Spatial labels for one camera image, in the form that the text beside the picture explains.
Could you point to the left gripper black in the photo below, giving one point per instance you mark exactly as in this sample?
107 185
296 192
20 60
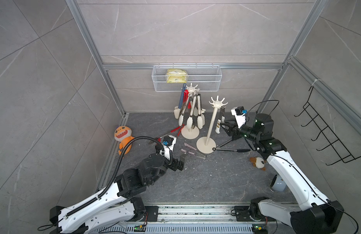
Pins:
178 165

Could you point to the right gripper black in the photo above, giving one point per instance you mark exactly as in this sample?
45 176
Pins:
231 131

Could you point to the pink tip small tongs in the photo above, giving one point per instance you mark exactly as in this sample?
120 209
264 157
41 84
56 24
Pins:
194 151

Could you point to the cream tongs yellow dots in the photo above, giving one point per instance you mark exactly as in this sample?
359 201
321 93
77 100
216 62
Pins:
220 120

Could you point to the cream utensil stand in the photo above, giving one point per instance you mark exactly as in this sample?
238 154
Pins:
206 144
190 131

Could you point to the wide cream handle tongs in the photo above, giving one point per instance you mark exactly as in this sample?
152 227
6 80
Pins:
201 111

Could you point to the blue handle cream tongs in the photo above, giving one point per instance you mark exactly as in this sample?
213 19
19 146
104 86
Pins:
179 106

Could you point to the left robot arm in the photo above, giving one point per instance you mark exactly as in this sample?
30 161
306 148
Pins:
119 200

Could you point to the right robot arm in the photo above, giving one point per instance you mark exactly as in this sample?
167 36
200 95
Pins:
313 213

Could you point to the brown white small toy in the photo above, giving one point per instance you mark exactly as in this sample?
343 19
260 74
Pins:
258 162

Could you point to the small grey round speaker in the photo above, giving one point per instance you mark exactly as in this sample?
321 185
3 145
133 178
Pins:
277 184

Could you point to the orange shark plush toy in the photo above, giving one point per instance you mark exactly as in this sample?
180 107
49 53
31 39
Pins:
123 135

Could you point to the yellow packet in basket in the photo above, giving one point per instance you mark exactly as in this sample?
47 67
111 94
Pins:
176 76

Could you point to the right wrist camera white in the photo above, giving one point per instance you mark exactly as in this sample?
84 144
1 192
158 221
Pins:
240 114

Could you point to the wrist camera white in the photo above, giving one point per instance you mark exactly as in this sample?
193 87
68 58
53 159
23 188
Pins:
240 114
168 143

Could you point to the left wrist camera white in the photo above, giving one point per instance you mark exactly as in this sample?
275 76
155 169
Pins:
168 143

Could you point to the white wire mesh basket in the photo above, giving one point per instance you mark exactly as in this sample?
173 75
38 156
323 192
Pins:
207 77

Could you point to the black wall hook rack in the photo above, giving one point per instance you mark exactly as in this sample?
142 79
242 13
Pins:
343 154

